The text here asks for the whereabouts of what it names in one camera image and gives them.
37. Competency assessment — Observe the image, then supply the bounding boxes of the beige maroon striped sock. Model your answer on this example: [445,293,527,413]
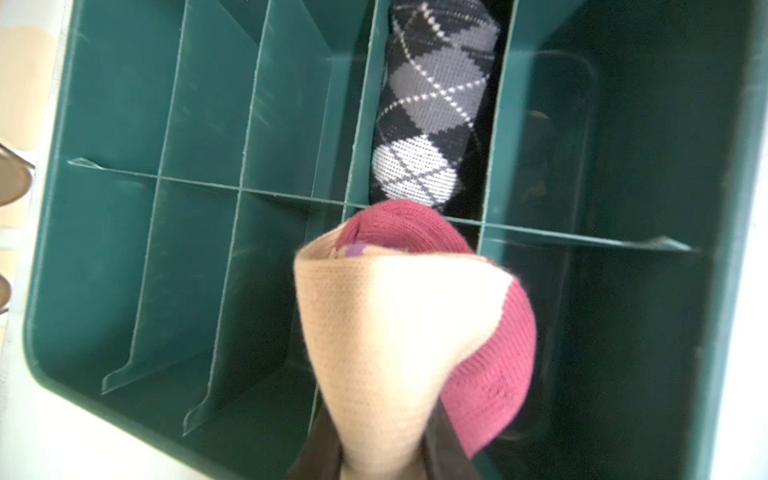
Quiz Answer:
[294,200,537,479]

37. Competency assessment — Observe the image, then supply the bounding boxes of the green compartment tray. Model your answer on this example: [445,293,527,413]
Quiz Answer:
[25,1,767,479]

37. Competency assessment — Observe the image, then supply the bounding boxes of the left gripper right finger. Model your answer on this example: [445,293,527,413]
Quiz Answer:
[421,400,480,480]

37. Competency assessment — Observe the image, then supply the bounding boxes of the black argyle sock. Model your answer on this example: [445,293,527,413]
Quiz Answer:
[369,1,506,218]

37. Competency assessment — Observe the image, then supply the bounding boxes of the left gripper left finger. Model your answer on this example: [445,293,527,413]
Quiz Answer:
[286,405,343,480]

